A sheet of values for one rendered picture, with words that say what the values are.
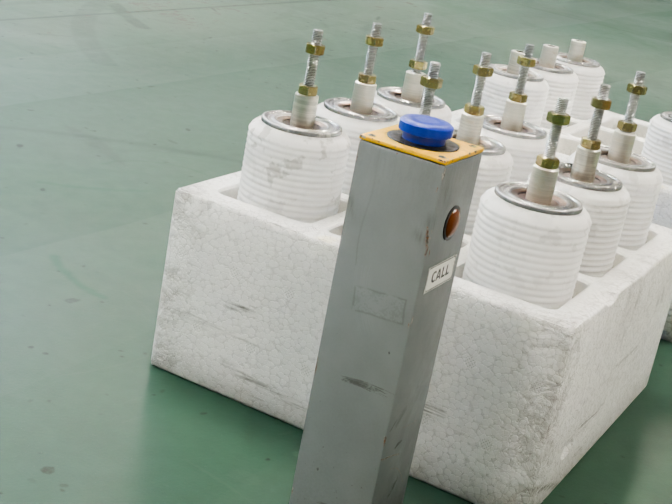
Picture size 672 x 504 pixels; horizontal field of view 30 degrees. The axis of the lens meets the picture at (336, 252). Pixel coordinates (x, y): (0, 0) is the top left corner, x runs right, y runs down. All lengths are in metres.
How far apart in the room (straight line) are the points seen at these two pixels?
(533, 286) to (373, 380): 0.18
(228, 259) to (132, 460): 0.21
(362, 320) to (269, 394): 0.24
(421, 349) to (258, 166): 0.28
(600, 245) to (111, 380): 0.47
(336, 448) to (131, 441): 0.20
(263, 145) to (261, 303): 0.14
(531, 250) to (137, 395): 0.38
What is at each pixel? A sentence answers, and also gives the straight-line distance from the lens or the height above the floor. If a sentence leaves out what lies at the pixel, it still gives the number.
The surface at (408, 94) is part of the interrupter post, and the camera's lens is 1.36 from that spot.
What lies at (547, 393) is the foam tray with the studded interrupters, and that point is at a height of 0.12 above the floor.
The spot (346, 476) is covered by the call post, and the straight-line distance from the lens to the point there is 0.98.
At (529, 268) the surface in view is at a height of 0.21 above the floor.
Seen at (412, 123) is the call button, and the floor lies 0.33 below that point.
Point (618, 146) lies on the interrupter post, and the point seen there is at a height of 0.27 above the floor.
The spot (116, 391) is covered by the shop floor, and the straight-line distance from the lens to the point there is 1.16.
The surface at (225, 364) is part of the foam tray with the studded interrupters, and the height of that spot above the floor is 0.03.
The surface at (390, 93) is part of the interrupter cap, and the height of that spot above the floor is 0.25.
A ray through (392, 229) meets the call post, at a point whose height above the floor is 0.25.
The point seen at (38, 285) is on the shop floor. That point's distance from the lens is 1.37.
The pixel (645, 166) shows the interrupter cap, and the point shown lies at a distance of 1.29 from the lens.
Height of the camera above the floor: 0.52
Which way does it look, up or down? 19 degrees down
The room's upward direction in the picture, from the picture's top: 11 degrees clockwise
